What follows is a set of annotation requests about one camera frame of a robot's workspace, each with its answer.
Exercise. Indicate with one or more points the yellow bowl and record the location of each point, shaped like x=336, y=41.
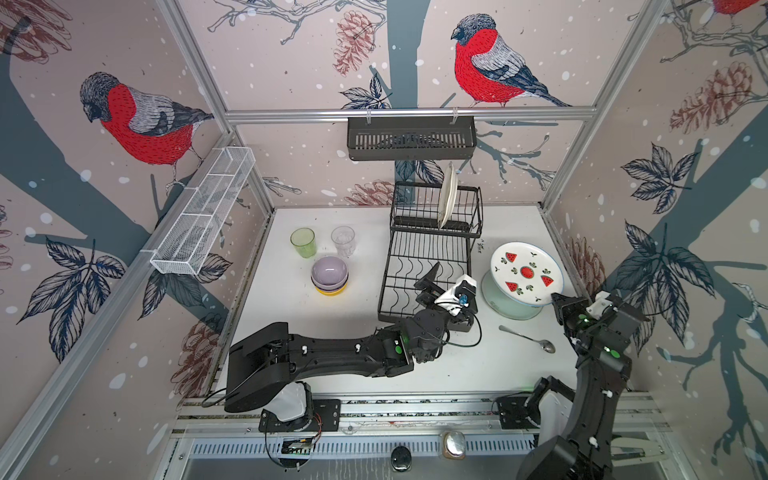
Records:
x=330, y=291

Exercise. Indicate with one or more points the strawberry pattern plate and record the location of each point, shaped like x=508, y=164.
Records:
x=526, y=273

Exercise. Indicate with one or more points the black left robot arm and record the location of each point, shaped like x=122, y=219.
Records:
x=264, y=363

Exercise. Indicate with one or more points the silver round button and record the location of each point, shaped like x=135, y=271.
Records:
x=454, y=445

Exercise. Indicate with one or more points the silver metal spoon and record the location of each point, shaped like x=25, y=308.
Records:
x=546, y=345

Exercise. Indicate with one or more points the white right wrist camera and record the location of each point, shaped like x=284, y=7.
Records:
x=600, y=305

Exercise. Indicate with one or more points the black two-tier dish rack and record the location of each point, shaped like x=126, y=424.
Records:
x=421, y=243

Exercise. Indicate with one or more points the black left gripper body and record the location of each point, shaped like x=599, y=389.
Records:
x=442, y=316

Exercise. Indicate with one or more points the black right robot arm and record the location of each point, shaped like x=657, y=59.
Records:
x=600, y=331

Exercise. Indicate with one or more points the black round knob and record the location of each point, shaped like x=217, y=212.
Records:
x=401, y=459

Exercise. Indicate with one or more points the green glass cup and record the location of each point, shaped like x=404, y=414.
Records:
x=304, y=242

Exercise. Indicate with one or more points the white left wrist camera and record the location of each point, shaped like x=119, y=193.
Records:
x=460, y=299

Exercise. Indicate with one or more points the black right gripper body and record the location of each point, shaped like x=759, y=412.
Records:
x=568, y=314

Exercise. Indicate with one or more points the black hanging wall basket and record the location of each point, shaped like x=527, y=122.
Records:
x=411, y=138

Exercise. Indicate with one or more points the lilac ceramic bowl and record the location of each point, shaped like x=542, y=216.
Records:
x=329, y=273

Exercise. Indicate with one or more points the white mesh wall shelf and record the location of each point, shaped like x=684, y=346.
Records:
x=191, y=238

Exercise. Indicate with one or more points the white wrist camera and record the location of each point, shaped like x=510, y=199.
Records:
x=460, y=299
x=600, y=305

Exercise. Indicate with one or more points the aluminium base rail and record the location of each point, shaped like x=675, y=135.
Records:
x=352, y=427

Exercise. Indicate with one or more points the cream plate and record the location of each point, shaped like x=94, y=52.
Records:
x=448, y=194

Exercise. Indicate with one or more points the clear glass cup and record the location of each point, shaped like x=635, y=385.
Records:
x=344, y=239

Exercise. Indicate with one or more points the green floral plate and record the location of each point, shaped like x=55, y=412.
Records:
x=503, y=305

